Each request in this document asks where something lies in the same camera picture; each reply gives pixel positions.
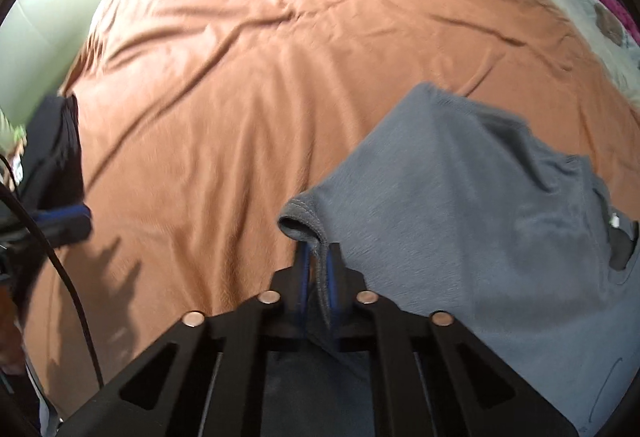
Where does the grey t-shirt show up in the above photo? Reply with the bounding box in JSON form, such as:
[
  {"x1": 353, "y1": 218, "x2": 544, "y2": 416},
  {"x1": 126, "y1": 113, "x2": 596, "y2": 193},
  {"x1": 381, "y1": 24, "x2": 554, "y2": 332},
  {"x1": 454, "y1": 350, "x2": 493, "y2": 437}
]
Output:
[{"x1": 278, "y1": 84, "x2": 639, "y2": 436}]

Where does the left hand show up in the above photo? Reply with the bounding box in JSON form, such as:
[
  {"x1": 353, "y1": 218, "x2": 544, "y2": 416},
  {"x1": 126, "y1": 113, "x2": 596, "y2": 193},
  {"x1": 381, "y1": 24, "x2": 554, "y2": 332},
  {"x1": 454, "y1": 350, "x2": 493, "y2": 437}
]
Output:
[{"x1": 0, "y1": 285, "x2": 25, "y2": 375}]

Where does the folded black t-shirt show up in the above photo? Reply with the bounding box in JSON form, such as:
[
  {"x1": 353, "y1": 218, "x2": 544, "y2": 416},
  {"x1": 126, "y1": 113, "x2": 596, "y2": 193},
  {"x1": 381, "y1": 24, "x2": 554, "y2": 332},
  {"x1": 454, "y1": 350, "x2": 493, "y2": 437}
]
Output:
[{"x1": 18, "y1": 95, "x2": 84, "y2": 211}]

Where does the orange-brown duvet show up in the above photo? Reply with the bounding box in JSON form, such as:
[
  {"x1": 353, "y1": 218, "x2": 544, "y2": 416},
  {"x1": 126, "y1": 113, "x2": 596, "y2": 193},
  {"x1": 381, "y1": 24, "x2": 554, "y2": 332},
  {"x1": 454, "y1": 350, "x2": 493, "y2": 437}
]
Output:
[{"x1": 22, "y1": 0, "x2": 640, "y2": 413}]

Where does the brown teddy bear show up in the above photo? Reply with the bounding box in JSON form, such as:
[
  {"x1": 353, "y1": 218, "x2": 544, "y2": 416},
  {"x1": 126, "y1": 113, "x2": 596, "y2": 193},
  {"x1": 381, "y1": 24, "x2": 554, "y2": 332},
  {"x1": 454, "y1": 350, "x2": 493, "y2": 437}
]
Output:
[{"x1": 594, "y1": 3, "x2": 625, "y2": 46}]

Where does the pink garment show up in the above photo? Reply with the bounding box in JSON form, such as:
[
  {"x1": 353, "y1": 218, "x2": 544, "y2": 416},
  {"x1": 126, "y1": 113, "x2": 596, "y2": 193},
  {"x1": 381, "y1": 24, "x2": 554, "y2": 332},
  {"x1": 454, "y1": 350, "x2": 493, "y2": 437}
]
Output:
[{"x1": 598, "y1": 0, "x2": 639, "y2": 43}]

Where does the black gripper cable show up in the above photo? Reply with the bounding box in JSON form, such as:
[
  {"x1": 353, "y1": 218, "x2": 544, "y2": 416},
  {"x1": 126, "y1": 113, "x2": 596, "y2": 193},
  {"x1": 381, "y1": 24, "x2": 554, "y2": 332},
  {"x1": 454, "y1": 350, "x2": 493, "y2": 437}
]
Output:
[{"x1": 0, "y1": 184, "x2": 106, "y2": 391}]

